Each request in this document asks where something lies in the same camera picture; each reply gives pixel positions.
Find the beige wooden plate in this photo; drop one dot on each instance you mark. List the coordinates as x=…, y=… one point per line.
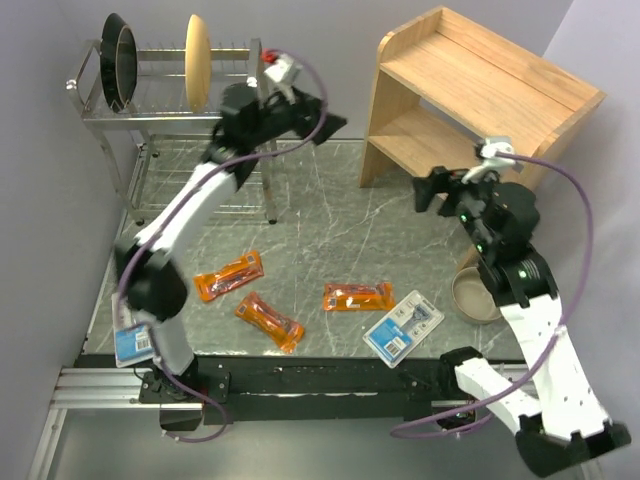
x=197, y=64

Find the blue razor blister pack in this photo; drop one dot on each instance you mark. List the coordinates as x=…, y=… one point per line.
x=403, y=328
x=131, y=340

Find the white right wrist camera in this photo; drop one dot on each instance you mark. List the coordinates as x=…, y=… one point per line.
x=489, y=152

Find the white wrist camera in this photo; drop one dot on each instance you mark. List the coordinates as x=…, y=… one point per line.
x=281, y=69
x=489, y=152

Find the wooden two-tier shelf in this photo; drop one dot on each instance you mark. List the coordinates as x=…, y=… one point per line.
x=442, y=81

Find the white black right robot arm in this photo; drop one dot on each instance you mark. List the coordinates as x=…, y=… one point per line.
x=563, y=424

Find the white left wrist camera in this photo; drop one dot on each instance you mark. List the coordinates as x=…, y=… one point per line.
x=281, y=69

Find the orange razor pack left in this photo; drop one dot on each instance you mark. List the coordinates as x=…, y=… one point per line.
x=237, y=273

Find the orange razor pack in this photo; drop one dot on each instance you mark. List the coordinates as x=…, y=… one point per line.
x=237, y=273
x=358, y=297
x=285, y=332

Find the orange razor pack right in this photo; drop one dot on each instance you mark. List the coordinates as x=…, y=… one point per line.
x=358, y=297

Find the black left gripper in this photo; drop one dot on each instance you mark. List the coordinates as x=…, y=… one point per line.
x=306, y=106

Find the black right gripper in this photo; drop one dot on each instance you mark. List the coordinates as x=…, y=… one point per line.
x=445, y=181

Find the metal dish rack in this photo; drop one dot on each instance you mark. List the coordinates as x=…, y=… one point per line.
x=158, y=116

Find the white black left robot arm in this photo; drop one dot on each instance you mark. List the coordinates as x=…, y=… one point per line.
x=150, y=280

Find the beige ceramic bowl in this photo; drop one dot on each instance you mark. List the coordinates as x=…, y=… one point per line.
x=472, y=298

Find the aluminium frame rail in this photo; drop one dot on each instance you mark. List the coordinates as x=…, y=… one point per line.
x=90, y=389

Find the orange razor pack middle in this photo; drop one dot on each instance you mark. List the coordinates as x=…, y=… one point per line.
x=285, y=332

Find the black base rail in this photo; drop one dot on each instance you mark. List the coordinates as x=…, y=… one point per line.
x=298, y=388

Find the black plate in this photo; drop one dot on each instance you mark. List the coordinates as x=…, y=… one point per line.
x=118, y=63

